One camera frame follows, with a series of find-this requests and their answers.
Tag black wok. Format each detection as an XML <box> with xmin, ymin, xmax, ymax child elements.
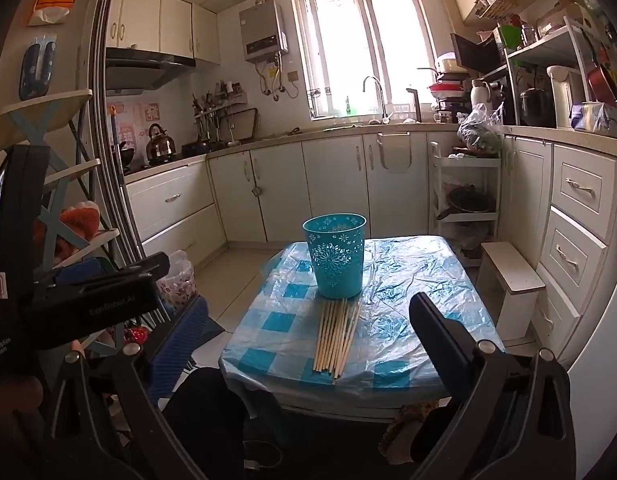
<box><xmin>435</xmin><ymin>185</ymin><xmax>496</xmax><ymax>221</ymax></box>

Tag mop with orange handle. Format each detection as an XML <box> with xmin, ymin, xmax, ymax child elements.
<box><xmin>110</xmin><ymin>105</ymin><xmax>128</xmax><ymax>172</ymax></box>

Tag tissue pack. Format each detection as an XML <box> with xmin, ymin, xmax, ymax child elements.
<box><xmin>568</xmin><ymin>101</ymin><xmax>610</xmax><ymax>132</ymax></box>

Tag steel kettle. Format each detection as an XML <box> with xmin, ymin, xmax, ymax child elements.
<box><xmin>146</xmin><ymin>123</ymin><xmax>177</xmax><ymax>162</ymax></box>

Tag black cooking pot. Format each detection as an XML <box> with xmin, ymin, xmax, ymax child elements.
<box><xmin>519</xmin><ymin>87</ymin><xmax>554</xmax><ymax>127</ymax></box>

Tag white refrigerator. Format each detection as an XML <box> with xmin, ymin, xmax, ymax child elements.
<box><xmin>563</xmin><ymin>240</ymin><xmax>617</xmax><ymax>480</ymax></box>

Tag floral plastic bag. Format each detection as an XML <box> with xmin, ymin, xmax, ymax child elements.
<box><xmin>156</xmin><ymin>250</ymin><xmax>197</xmax><ymax>311</ymax></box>

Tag kitchen window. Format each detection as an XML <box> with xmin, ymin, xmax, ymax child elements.
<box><xmin>291</xmin><ymin>0</ymin><xmax>439</xmax><ymax>121</ymax></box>

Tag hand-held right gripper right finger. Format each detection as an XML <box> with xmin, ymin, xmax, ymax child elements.
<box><xmin>408</xmin><ymin>292</ymin><xmax>576</xmax><ymax>480</ymax></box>

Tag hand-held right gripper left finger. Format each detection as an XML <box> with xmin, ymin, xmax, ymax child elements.
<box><xmin>42</xmin><ymin>295</ymin><xmax>226</xmax><ymax>480</ymax></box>

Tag person's left hand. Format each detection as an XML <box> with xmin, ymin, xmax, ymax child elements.
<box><xmin>0</xmin><ymin>375</ymin><xmax>42</xmax><ymax>413</ymax></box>

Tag white countertop shelf rack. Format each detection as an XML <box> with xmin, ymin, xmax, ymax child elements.
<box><xmin>488</xmin><ymin>15</ymin><xmax>614</xmax><ymax>129</ymax></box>

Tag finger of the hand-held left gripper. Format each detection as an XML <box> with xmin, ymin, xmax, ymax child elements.
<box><xmin>53</xmin><ymin>258</ymin><xmax>109</xmax><ymax>287</ymax></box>
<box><xmin>111</xmin><ymin>252</ymin><xmax>170</xmax><ymax>283</ymax></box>

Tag white drawer unit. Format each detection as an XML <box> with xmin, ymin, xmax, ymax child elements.
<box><xmin>531</xmin><ymin>142</ymin><xmax>617</xmax><ymax>367</ymax></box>

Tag pink wall stickers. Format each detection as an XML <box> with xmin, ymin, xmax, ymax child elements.
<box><xmin>108</xmin><ymin>100</ymin><xmax>162</xmax><ymax>147</ymax></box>

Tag stack of dishes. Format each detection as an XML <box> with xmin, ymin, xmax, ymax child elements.
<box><xmin>428</xmin><ymin>52</ymin><xmax>472</xmax><ymax>102</ymax></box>

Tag orange plush cloth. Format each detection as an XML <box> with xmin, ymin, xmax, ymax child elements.
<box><xmin>33</xmin><ymin>202</ymin><xmax>102</xmax><ymax>261</ymax></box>

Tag white and blue shelf rack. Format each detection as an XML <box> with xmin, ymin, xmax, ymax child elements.
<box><xmin>0</xmin><ymin>90</ymin><xmax>122</xmax><ymax>273</ymax></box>

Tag black range hood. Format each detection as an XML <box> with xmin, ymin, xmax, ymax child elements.
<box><xmin>106</xmin><ymin>47</ymin><xmax>196</xmax><ymax>96</ymax></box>

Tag white over-door hanger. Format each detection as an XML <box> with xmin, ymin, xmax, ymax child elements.
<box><xmin>378</xmin><ymin>132</ymin><xmax>412</xmax><ymax>172</ymax></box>

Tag white charger cable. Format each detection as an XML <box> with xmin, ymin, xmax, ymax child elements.
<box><xmin>243</xmin><ymin>440</ymin><xmax>284</xmax><ymax>472</ymax></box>

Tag teal perforated plastic basket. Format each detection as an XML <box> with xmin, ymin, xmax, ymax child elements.
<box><xmin>302</xmin><ymin>213</ymin><xmax>367</xmax><ymax>299</ymax></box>

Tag white wall cabinets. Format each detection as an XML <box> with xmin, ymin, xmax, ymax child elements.
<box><xmin>106</xmin><ymin>0</ymin><xmax>222</xmax><ymax>66</ymax></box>

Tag red frying pan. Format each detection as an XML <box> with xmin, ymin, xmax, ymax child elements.
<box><xmin>587</xmin><ymin>57</ymin><xmax>617</xmax><ymax>106</ymax></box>

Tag white wire basket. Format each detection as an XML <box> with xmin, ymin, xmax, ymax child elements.
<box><xmin>473</xmin><ymin>0</ymin><xmax>522</xmax><ymax>19</ymax></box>

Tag white thermos jug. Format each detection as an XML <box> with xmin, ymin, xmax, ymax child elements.
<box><xmin>469</xmin><ymin>79</ymin><xmax>492</xmax><ymax>120</ymax></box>

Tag plastic bag of vegetables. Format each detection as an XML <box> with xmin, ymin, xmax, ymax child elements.
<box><xmin>457</xmin><ymin>102</ymin><xmax>504</xmax><ymax>154</ymax></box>

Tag patterned slipper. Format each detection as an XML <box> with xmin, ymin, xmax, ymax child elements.
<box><xmin>378</xmin><ymin>400</ymin><xmax>439</xmax><ymax>462</ymax></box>

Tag white step stool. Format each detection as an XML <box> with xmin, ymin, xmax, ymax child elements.
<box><xmin>475</xmin><ymin>241</ymin><xmax>546</xmax><ymax>338</ymax></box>

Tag black microwave oven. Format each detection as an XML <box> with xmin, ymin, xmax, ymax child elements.
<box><xmin>451</xmin><ymin>32</ymin><xmax>502</xmax><ymax>74</ymax></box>

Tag white rolling storage cart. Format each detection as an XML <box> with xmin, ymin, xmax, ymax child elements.
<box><xmin>428</xmin><ymin>142</ymin><xmax>503</xmax><ymax>267</ymax></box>

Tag dark framed cutting board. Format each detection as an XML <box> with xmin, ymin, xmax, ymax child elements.
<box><xmin>227</xmin><ymin>107</ymin><xmax>260</xmax><ymax>142</ymax></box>

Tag wall utensil rack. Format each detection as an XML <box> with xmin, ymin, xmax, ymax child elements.
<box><xmin>191</xmin><ymin>80</ymin><xmax>249</xmax><ymax>143</ymax></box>

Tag grey sliding door frame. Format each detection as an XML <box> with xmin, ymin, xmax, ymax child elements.
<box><xmin>86</xmin><ymin>0</ymin><xmax>145</xmax><ymax>273</ymax></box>

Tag white base cabinets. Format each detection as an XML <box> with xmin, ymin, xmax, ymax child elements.
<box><xmin>123</xmin><ymin>127</ymin><xmax>554</xmax><ymax>267</ymax></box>

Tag chrome sink faucet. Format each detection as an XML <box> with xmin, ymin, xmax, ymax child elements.
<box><xmin>363</xmin><ymin>76</ymin><xmax>390</xmax><ymax>124</ymax></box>

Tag bundle of wooden chopsticks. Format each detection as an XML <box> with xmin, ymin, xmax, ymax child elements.
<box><xmin>313</xmin><ymin>297</ymin><xmax>362</xmax><ymax>379</ymax></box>

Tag white electric thermos pot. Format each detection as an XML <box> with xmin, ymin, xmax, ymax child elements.
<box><xmin>547</xmin><ymin>65</ymin><xmax>587</xmax><ymax>129</ymax></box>

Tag grey wall water heater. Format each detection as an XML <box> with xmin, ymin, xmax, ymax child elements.
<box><xmin>239</xmin><ymin>0</ymin><xmax>289</xmax><ymax>64</ymax></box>

